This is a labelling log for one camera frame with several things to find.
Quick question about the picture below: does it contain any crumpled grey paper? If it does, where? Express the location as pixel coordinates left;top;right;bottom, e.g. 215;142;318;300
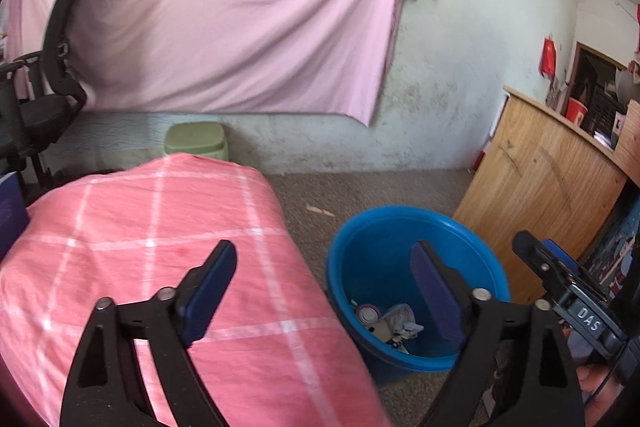
382;303;424;353

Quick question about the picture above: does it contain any wooden cabinet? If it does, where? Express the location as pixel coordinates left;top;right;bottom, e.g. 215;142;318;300
454;89;639;303

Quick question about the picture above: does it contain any blue plastic basin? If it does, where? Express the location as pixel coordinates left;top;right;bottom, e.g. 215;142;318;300
326;206;511;386

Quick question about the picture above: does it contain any pink checked tablecloth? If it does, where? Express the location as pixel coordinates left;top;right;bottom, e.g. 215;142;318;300
1;154;390;426

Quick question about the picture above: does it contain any blue cardboard box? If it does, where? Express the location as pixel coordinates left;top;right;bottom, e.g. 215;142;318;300
0;172;29;259

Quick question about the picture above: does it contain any green plastic stool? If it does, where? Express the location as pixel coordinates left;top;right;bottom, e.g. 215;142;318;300
164;121;229;161

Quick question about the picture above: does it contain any black office chair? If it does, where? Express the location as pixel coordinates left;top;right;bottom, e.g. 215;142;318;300
1;0;88;187

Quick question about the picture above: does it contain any pink hanging sheet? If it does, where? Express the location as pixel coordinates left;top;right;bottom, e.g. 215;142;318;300
6;0;400;124

